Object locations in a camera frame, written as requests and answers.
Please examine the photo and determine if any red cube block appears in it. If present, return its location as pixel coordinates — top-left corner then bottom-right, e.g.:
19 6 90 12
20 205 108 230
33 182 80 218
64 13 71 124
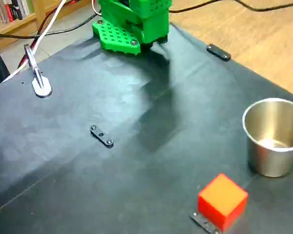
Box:
197 173 249 232

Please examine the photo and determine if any black screwed joining plate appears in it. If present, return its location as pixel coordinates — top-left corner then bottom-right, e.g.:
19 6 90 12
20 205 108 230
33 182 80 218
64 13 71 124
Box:
89 125 115 149
190 212 222 234
206 43 231 62

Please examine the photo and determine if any silver metal clamp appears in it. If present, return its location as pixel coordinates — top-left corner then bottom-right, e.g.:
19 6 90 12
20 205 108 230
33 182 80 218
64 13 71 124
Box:
23 43 53 98

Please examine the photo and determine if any stainless steel cup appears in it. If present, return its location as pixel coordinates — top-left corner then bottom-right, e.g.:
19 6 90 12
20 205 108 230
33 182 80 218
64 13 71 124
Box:
242 97 293 178

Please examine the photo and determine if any wooden bookshelf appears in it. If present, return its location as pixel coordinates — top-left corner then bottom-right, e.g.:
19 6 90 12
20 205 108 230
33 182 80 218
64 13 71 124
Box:
0 0 93 51

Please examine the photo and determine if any black book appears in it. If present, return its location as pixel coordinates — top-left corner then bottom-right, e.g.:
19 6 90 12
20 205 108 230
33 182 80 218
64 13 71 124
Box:
11 4 23 20

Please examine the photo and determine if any red book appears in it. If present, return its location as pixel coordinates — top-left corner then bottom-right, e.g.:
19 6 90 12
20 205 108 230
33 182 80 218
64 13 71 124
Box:
4 3 15 23

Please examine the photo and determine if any white servo cable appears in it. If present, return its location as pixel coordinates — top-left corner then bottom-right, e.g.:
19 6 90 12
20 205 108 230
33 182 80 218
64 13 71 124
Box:
91 0 103 17

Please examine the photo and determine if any red cable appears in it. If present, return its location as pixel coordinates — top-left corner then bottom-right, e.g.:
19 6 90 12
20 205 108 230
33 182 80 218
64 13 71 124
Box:
17 0 79 70

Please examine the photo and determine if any black cable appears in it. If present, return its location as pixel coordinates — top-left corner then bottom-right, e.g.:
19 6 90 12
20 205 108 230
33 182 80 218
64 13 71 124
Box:
169 0 293 13
0 13 100 40

